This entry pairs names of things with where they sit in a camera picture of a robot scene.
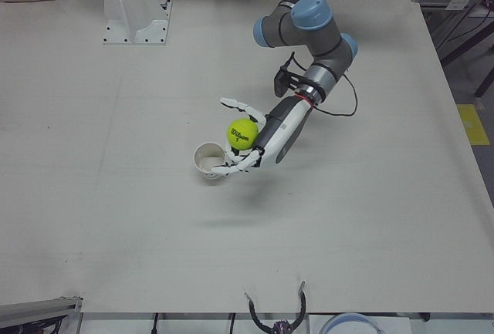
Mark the white and grey robot hand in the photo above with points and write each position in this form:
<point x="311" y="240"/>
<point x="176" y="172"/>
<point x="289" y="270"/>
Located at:
<point x="284" y="129"/>

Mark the yellow Wilson tennis ball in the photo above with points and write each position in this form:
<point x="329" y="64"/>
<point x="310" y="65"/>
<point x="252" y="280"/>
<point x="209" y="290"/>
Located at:
<point x="242" y="132"/>

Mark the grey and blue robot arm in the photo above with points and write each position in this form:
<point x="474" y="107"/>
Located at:
<point x="308" y="25"/>

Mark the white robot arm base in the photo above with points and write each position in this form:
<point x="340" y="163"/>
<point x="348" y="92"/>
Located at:
<point x="133" y="6"/>

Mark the white perforated cup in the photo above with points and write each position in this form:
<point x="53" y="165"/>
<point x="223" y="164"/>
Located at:
<point x="208" y="162"/>

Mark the blue and white round object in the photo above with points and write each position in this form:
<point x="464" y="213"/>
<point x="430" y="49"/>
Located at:
<point x="353" y="324"/>

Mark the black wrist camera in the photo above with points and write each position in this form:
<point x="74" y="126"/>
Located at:
<point x="280" y="83"/>

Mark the black curved clamp bracket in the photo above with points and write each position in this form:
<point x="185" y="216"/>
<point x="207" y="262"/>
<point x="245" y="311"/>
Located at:
<point x="278" y="316"/>

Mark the aluminium frame rail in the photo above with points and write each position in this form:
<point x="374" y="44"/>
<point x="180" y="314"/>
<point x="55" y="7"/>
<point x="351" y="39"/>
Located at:
<point x="38" y="309"/>

